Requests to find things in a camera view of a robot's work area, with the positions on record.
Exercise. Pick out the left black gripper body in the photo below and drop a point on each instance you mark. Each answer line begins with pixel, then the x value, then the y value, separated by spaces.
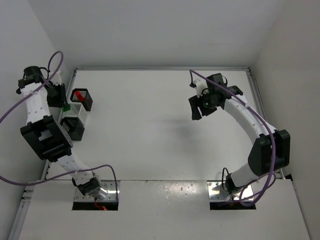
pixel 58 95

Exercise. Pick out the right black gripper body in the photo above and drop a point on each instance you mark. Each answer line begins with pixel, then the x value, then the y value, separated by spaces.
pixel 200 105

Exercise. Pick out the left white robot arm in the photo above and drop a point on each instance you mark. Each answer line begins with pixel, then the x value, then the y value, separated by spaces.
pixel 48 139

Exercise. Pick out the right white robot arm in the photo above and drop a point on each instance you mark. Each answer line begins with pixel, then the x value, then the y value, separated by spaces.
pixel 270 147

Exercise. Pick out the green lego brick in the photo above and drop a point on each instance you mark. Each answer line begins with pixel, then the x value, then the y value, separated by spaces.
pixel 66 108

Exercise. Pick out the white slotted container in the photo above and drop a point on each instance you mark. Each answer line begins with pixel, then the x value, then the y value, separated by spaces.
pixel 76 111

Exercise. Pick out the black slotted container far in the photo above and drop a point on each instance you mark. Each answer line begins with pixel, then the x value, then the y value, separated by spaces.
pixel 82 95

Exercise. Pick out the black slotted container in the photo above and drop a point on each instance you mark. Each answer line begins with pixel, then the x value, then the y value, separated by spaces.
pixel 74 127
pixel 82 95

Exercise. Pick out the black slotted container near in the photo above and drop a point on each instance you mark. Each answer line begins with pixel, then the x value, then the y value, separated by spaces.
pixel 74 127

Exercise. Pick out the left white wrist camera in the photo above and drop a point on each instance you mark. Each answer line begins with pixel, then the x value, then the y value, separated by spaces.
pixel 56 78

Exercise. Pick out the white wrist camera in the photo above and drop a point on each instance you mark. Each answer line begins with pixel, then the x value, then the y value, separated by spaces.
pixel 201 87
pixel 56 78

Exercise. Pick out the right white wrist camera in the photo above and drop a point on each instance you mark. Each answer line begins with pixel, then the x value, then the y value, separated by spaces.
pixel 201 87

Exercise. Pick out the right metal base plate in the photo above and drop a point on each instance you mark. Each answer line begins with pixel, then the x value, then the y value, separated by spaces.
pixel 217 194

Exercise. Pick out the metal base plate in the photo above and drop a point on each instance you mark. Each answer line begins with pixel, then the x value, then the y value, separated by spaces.
pixel 217 194
pixel 106 194

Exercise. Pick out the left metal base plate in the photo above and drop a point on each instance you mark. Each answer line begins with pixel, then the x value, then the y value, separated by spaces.
pixel 106 194

